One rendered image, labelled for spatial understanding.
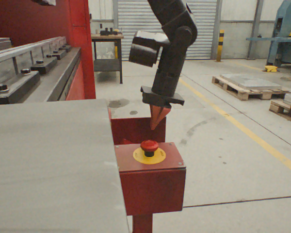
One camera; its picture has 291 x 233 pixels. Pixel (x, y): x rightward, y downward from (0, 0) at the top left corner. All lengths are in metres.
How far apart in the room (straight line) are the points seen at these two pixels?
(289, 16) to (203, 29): 2.42
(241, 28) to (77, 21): 7.17
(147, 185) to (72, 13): 1.91
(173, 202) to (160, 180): 0.07
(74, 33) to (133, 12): 5.47
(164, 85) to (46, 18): 1.81
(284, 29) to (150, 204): 7.02
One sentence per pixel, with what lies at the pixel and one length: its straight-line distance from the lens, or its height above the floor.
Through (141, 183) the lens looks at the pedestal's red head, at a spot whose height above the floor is 0.75.
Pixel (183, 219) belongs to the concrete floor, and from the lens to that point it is 1.42.
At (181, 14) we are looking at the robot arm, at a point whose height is 1.06.
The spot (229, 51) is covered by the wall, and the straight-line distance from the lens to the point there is 8.62.
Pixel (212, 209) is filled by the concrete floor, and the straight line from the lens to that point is 1.52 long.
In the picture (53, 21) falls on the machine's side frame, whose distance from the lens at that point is 2.21.
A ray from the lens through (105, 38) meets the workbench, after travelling 4.25.
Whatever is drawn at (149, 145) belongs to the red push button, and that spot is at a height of 0.81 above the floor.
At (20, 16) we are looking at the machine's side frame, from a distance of 2.27.
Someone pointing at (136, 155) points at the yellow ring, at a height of 0.78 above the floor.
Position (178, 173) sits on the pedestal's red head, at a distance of 0.46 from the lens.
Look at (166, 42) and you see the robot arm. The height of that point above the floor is 1.01.
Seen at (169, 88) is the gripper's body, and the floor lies 0.91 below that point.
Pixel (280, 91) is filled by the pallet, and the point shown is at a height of 0.14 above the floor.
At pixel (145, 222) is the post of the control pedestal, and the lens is 0.64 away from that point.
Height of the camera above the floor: 1.04
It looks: 22 degrees down
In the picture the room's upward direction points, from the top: straight up
